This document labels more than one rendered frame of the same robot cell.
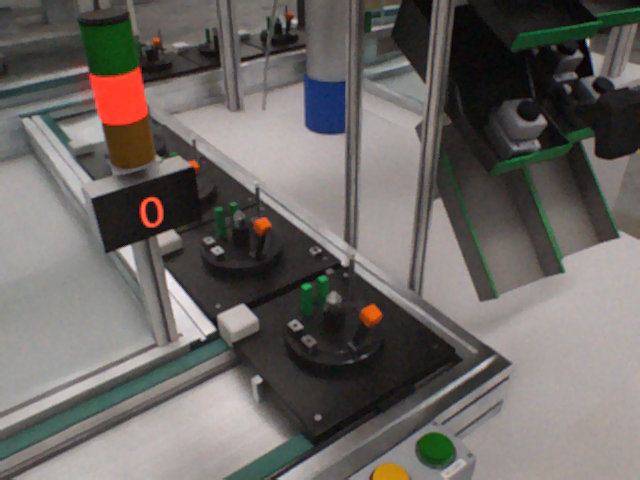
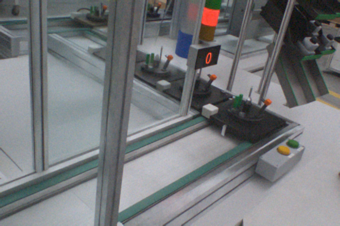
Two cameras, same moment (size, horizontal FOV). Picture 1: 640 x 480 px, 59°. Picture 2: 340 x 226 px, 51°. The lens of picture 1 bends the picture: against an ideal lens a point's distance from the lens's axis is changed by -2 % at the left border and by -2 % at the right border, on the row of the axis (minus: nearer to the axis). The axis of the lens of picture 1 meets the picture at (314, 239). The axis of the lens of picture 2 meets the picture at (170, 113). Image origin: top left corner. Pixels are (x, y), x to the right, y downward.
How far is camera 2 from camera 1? 0.79 m
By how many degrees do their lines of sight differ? 15
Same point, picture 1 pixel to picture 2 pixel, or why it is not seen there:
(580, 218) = (314, 86)
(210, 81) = not seen: hidden behind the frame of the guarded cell
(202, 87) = not seen: hidden behind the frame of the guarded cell
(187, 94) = not seen: hidden behind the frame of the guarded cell
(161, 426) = (192, 141)
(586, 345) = (317, 132)
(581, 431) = (324, 153)
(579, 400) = (321, 146)
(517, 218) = (297, 82)
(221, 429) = (213, 142)
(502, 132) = (304, 47)
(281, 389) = (236, 128)
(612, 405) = (332, 147)
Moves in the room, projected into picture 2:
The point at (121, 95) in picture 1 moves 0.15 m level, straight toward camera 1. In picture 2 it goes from (215, 16) to (246, 31)
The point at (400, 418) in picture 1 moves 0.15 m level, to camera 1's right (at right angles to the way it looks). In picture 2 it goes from (277, 137) to (313, 138)
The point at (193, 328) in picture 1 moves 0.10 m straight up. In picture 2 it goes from (191, 112) to (196, 88)
